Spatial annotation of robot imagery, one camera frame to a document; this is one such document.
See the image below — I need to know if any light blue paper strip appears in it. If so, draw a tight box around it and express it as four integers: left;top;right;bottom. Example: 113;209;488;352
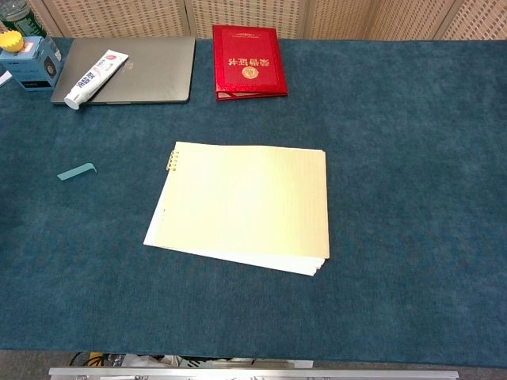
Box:
56;161;97;181

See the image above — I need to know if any tan spiral notebook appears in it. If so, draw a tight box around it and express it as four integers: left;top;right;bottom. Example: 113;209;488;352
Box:
143;141;331;277

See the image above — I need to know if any red certificate folder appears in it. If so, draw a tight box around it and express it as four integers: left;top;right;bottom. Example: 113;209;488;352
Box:
212;24;289;102

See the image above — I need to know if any white toothpaste tube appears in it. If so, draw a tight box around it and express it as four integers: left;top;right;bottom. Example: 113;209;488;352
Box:
63;49;130;110

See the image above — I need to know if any dark teal table mat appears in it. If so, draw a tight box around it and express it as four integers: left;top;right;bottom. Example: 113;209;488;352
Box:
0;36;507;364

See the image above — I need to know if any grey closed laptop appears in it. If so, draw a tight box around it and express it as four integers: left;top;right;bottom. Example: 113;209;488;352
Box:
50;36;197;107

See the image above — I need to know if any woven folding screen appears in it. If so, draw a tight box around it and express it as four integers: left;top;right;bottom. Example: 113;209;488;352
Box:
28;0;507;42

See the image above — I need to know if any blue cardboard box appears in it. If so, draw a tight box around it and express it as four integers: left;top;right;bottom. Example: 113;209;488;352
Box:
0;36;64;93

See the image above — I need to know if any yellow ribbed cap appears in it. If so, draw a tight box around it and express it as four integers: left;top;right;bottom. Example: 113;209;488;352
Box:
0;30;25;53

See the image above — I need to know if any green plastic bottle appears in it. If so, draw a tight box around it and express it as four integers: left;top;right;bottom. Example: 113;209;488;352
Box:
0;0;44;39

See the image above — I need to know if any aluminium profile rail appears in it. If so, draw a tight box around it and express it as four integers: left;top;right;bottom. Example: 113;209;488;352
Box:
48;367;460;380

